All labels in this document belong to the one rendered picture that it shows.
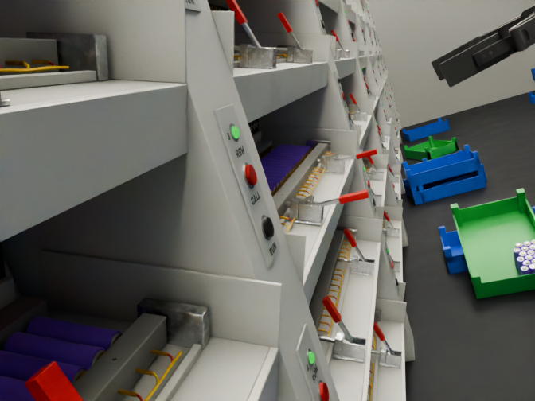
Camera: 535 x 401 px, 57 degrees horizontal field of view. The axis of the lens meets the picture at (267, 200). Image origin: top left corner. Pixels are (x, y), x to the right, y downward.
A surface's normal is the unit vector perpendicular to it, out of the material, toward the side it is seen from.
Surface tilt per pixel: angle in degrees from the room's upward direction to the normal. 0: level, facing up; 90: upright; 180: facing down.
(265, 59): 90
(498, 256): 22
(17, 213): 111
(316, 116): 90
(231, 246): 90
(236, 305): 90
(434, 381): 0
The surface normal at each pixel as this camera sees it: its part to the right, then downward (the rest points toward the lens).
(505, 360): -0.31, -0.93
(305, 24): -0.25, 0.28
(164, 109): 0.97, 0.11
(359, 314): 0.04, -0.95
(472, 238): -0.38, -0.76
